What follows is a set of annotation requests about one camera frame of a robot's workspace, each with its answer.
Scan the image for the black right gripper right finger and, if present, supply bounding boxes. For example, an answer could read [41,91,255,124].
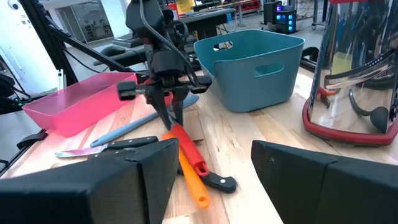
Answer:
[251,139,398,224]

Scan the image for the black keyboard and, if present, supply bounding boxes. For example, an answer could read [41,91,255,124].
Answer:
[112,33,144,48]

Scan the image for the pink plastic tray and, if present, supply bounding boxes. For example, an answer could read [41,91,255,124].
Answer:
[22,72,138,138]

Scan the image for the orange spatula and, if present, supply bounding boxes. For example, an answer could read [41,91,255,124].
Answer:
[161,132,211,209]

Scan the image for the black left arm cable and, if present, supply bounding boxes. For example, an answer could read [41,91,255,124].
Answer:
[139,0,200,86]

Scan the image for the computer tower blue lights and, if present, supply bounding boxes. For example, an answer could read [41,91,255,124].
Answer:
[275,4,298,34]

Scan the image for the grey-blue serving spoon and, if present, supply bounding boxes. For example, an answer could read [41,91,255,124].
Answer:
[90,94,200,149]

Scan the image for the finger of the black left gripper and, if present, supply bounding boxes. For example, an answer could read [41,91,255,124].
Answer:
[172,88,190,125]
[146,88,175,131]

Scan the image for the teal plastic bin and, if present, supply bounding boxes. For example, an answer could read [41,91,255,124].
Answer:
[193,29,306,113]

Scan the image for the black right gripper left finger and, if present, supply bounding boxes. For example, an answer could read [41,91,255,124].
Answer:
[0,138,180,224]

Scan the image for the black computer mouse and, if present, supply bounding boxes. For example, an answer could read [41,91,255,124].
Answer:
[99,45,126,57]

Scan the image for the black-handled knife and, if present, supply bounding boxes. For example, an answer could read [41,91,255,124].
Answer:
[54,136,159,158]
[177,167,238,194]

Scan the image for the red spatula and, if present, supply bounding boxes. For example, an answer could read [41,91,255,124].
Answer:
[164,93,210,177]

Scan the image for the steel box grater red trim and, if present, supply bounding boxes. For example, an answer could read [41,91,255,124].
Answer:
[302,0,398,147]

